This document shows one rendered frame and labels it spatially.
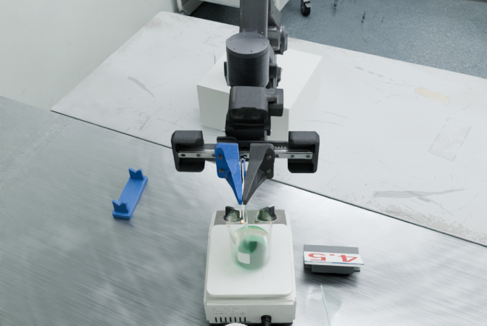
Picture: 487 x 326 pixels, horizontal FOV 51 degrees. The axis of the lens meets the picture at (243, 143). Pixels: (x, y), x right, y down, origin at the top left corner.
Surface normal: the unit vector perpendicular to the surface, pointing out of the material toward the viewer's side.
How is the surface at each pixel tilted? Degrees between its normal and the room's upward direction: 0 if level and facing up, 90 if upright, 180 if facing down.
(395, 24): 0
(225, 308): 90
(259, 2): 71
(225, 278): 0
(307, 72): 2
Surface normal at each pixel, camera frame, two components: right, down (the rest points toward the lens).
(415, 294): -0.04, -0.73
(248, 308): -0.01, 0.69
